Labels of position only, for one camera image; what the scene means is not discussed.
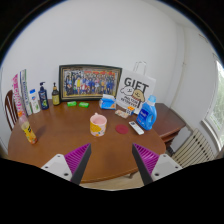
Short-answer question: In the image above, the window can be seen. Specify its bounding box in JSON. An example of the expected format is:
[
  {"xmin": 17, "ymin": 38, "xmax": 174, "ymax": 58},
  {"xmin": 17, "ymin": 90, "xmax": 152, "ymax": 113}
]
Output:
[{"xmin": 203, "ymin": 59, "xmax": 224, "ymax": 151}]

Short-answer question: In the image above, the pink mug with orange print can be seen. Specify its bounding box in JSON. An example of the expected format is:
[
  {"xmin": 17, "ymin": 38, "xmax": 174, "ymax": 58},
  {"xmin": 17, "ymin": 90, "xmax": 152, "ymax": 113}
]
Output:
[{"xmin": 89, "ymin": 112, "xmax": 108, "ymax": 138}]

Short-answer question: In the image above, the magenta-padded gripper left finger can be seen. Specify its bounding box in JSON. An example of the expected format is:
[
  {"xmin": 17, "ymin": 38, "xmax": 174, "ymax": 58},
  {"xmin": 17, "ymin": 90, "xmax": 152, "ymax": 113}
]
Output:
[{"xmin": 41, "ymin": 142, "xmax": 93, "ymax": 186}]

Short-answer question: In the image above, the framed group photo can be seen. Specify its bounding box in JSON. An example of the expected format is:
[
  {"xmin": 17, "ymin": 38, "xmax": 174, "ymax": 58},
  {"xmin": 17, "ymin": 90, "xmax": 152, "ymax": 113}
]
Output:
[{"xmin": 58, "ymin": 64, "xmax": 123, "ymax": 102}]

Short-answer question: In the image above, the white paper gift bag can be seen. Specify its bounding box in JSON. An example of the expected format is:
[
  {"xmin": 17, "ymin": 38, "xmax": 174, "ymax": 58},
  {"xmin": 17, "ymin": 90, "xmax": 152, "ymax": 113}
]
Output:
[{"xmin": 115, "ymin": 60, "xmax": 157, "ymax": 109}]

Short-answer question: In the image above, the blue detergent bottle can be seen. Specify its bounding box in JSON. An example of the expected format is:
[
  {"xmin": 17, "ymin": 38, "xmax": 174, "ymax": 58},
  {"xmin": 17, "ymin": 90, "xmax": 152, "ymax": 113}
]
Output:
[{"xmin": 135, "ymin": 94, "xmax": 158, "ymax": 131}]

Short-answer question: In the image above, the white shampoo bottle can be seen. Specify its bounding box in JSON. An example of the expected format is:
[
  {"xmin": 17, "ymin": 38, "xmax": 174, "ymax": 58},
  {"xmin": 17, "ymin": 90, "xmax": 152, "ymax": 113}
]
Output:
[{"xmin": 28, "ymin": 88, "xmax": 42, "ymax": 115}]

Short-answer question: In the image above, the white radiator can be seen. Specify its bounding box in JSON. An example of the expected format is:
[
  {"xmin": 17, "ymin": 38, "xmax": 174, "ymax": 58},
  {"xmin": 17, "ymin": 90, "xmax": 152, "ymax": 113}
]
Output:
[{"xmin": 171, "ymin": 128, "xmax": 216, "ymax": 169}]

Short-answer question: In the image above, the pink shuttlecock tube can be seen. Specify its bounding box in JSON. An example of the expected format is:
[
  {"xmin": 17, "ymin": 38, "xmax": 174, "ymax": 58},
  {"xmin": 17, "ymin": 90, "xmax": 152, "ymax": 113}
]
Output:
[{"xmin": 11, "ymin": 73, "xmax": 26, "ymax": 118}]

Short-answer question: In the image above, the small beige packet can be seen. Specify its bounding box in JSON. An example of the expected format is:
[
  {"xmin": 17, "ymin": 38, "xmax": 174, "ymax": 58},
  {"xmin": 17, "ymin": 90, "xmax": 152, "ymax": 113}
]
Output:
[{"xmin": 114, "ymin": 109, "xmax": 130, "ymax": 119}]

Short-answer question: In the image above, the white shuttlecock tube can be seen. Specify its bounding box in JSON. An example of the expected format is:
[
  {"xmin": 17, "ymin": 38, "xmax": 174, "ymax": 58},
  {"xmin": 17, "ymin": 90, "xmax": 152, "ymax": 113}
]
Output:
[{"xmin": 19, "ymin": 68, "xmax": 34, "ymax": 117}]

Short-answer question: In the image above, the blue tissue pack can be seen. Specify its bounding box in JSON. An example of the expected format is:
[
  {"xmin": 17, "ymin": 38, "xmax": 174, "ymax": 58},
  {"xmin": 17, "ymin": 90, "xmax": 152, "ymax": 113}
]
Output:
[{"xmin": 98, "ymin": 93, "xmax": 118, "ymax": 111}]

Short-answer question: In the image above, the yellow pump bottle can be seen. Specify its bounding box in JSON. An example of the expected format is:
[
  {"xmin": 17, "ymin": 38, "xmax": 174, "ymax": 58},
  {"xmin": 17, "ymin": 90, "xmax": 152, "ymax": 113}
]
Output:
[{"xmin": 51, "ymin": 82, "xmax": 61, "ymax": 107}]

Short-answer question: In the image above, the dark blue pump bottle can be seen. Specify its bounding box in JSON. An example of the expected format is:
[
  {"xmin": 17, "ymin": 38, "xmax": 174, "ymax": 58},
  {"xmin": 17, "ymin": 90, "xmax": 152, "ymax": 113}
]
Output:
[{"xmin": 37, "ymin": 81, "xmax": 50, "ymax": 111}]

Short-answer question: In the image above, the white remote control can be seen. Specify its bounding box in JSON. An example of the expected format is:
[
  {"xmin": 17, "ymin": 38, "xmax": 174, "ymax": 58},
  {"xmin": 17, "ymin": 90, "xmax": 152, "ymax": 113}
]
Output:
[{"xmin": 128, "ymin": 120, "xmax": 145, "ymax": 136}]

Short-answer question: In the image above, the dark wooden chair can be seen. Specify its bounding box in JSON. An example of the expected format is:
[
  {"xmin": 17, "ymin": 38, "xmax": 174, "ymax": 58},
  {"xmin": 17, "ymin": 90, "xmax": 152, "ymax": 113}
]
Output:
[{"xmin": 4, "ymin": 89, "xmax": 19, "ymax": 132}]

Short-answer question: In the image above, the flat round red coaster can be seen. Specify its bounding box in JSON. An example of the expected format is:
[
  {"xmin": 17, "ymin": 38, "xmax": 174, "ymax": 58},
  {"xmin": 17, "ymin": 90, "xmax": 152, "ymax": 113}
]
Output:
[{"xmin": 115, "ymin": 123, "xmax": 130, "ymax": 135}]

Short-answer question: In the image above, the orange juice bottle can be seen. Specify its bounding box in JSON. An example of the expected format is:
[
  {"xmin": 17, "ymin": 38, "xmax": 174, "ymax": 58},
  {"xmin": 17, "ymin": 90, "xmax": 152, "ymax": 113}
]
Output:
[{"xmin": 18, "ymin": 111, "xmax": 39, "ymax": 145}]

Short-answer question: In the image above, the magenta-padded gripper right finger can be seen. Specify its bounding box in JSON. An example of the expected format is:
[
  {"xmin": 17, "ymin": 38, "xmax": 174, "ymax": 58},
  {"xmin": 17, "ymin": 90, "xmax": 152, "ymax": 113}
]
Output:
[{"xmin": 131, "ymin": 142, "xmax": 184, "ymax": 186}]

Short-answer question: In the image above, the dark wooden side table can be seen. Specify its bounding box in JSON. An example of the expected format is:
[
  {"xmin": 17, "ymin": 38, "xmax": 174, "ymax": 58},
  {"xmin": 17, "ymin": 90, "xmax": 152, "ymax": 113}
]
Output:
[{"xmin": 154, "ymin": 102, "xmax": 187, "ymax": 148}]

